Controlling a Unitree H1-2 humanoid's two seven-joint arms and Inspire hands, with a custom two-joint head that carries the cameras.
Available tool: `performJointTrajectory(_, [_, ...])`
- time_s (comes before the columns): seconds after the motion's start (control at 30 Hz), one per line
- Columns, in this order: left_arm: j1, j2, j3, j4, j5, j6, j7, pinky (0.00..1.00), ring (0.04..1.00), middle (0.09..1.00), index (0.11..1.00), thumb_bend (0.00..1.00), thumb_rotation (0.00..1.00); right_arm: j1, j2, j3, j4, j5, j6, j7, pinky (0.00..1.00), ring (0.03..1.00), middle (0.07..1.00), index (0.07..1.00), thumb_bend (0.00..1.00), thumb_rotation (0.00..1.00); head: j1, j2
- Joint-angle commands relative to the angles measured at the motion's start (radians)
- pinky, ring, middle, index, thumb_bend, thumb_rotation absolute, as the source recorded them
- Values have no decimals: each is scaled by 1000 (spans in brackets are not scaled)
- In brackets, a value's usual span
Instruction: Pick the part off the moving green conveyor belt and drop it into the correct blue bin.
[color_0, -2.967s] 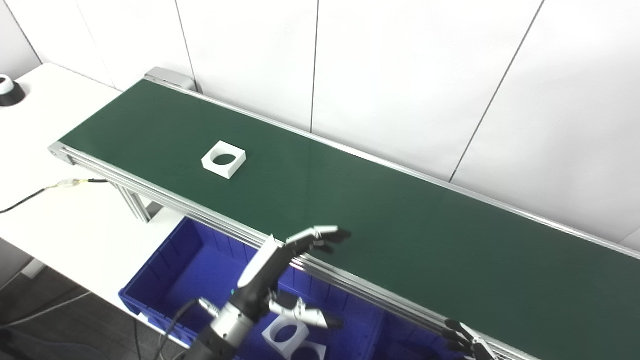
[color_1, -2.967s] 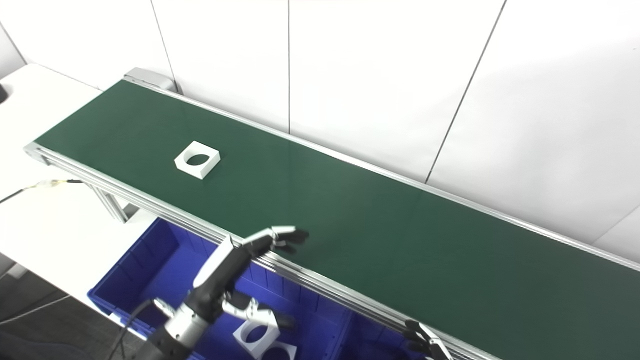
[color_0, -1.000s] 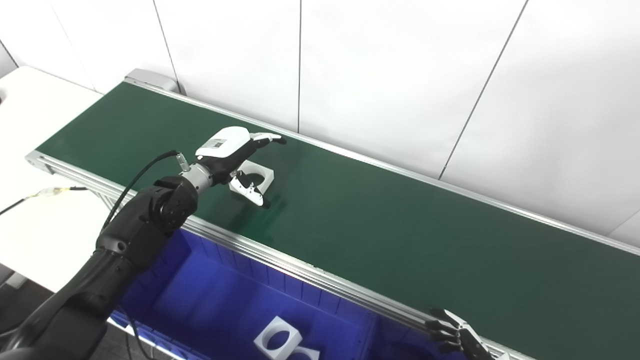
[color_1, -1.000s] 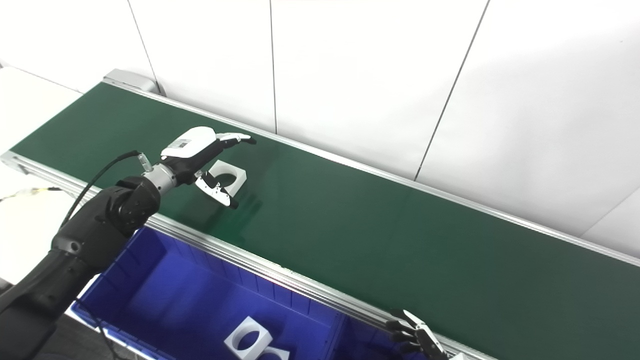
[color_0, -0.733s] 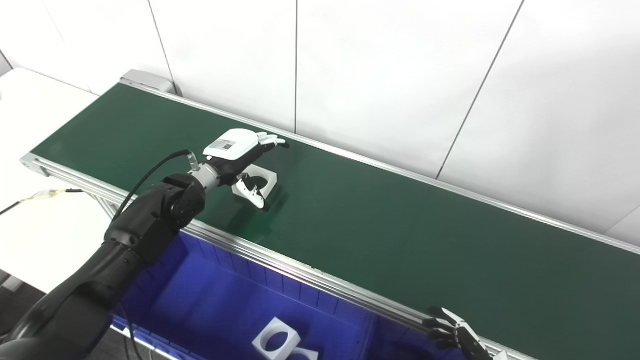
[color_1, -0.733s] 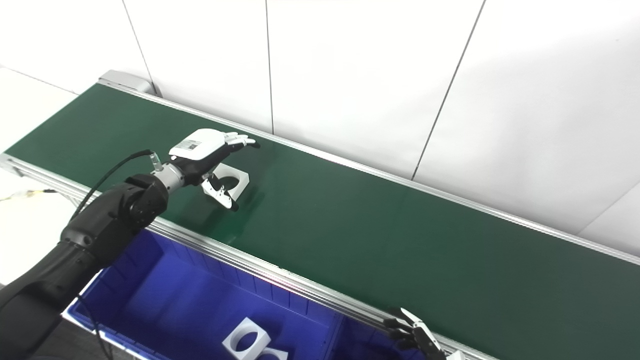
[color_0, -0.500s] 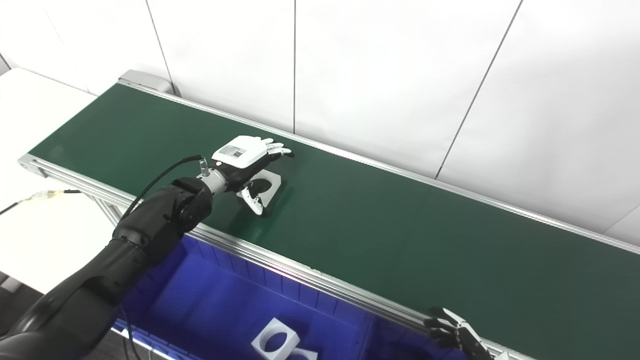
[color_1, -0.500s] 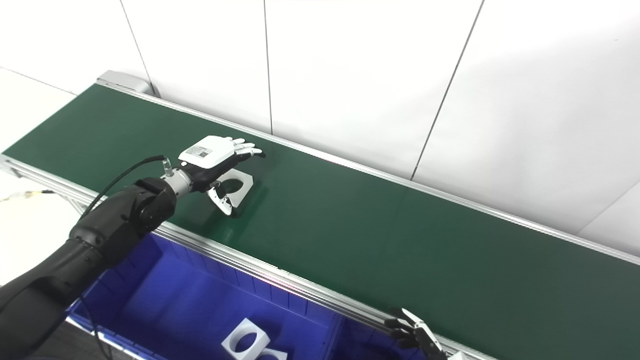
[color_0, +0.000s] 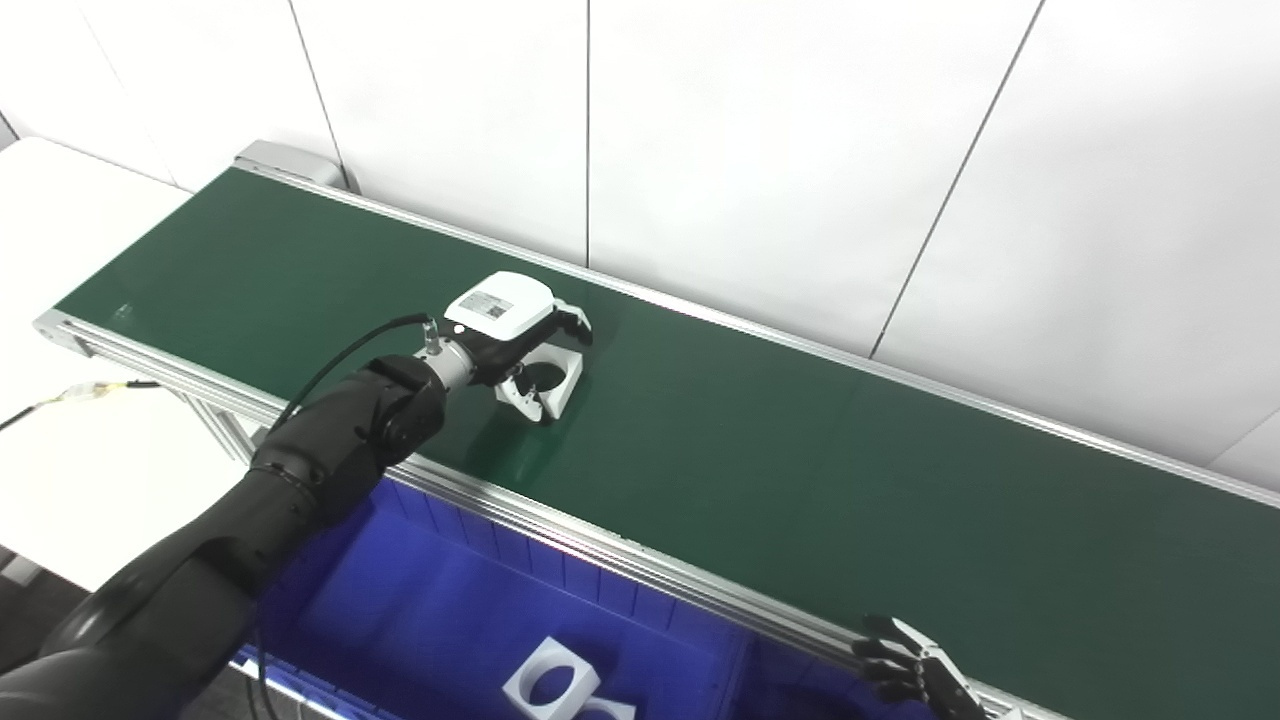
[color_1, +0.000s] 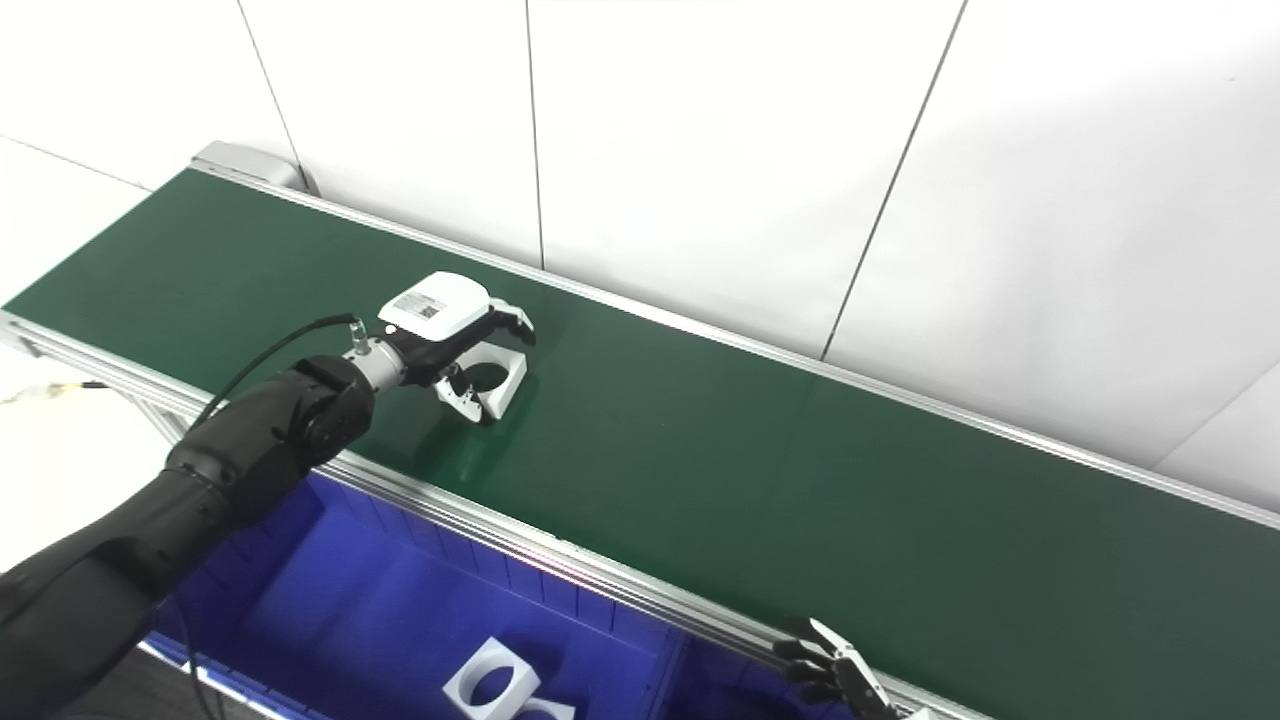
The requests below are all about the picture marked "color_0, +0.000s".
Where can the green conveyor belt aluminium frame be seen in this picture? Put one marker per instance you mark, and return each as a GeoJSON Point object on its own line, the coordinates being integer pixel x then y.
{"type": "Point", "coordinates": [800, 450]}

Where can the blue plastic bin white parts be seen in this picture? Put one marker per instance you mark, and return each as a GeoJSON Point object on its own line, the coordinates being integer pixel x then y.
{"type": "Point", "coordinates": [450, 600]}

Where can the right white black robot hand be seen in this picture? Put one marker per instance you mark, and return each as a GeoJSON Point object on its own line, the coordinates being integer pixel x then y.
{"type": "Point", "coordinates": [915, 675]}

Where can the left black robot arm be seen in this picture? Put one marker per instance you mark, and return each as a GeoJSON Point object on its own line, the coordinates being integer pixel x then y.
{"type": "Point", "coordinates": [250, 530]}

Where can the blue plastic bin black parts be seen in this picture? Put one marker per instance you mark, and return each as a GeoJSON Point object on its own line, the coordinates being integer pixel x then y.
{"type": "Point", "coordinates": [800, 690]}

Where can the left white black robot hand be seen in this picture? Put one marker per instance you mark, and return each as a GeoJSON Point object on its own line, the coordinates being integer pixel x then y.
{"type": "Point", "coordinates": [500, 305]}

